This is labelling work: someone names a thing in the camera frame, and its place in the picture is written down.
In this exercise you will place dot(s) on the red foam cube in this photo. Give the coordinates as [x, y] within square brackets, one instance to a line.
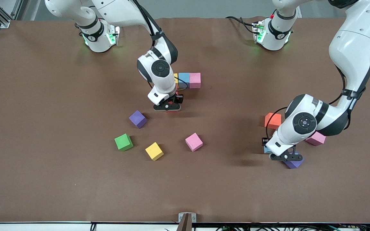
[172, 112]

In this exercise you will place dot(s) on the orange foam cube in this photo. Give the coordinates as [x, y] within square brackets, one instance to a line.
[273, 121]

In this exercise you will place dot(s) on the yellow foam cube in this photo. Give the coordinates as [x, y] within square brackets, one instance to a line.
[154, 150]
[176, 78]

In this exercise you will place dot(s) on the brown table mat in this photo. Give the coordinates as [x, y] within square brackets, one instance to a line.
[75, 179]

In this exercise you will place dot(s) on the light blue foam cube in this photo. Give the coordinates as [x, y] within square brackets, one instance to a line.
[267, 150]
[183, 78]

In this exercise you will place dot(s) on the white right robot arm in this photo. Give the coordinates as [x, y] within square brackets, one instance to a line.
[162, 86]

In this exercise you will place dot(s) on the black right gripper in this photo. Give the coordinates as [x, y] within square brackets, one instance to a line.
[178, 97]

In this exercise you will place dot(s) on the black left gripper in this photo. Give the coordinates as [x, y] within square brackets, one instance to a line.
[264, 142]

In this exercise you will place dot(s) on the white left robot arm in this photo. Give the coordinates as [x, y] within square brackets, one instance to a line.
[352, 54]

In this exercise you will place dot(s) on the metal table edge bracket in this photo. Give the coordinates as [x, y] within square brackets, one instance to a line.
[181, 217]

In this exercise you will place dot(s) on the aluminium frame profile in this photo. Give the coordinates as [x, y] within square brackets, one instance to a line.
[5, 23]

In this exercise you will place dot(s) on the green foam cube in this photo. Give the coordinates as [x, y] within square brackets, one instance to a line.
[123, 142]

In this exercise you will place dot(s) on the pink foam cube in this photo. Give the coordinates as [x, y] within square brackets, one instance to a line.
[193, 141]
[195, 80]
[318, 140]

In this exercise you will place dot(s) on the purple foam cube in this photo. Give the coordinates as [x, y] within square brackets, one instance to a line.
[137, 118]
[295, 165]

